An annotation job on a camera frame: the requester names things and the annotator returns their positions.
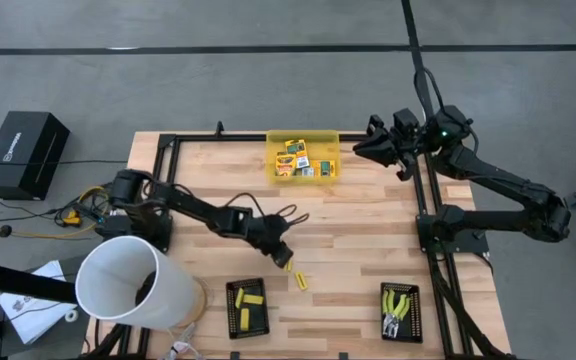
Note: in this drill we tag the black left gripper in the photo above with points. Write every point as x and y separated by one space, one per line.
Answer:
272 232

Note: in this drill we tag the black frame hook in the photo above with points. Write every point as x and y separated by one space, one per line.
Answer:
219 128

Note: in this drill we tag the black metal table frame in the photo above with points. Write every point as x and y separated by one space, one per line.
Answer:
208 137

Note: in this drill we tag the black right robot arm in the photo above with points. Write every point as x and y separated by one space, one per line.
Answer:
498 180

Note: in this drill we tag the black cardboard box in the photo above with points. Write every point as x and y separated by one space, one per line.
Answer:
25 155

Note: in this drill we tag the black bar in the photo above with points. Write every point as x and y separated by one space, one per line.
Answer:
18 282

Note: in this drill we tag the yellow translucent plastic bin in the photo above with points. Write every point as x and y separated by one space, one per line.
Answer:
318 145

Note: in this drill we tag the white printed paper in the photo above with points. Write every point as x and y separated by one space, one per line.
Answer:
33 315

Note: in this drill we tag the white tape roll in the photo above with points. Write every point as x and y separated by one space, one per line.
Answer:
71 316

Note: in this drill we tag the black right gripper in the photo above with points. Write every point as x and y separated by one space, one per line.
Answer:
410 135

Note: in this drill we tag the black round plug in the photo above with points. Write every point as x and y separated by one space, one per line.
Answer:
4 231

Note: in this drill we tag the orange plug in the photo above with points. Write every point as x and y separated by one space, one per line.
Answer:
71 218

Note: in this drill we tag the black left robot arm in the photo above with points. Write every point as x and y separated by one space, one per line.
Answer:
193 207

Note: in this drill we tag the black mesh plastic tray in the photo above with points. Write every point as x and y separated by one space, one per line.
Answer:
255 325
415 325

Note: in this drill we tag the round cork mat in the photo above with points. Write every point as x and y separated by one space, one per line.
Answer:
201 300

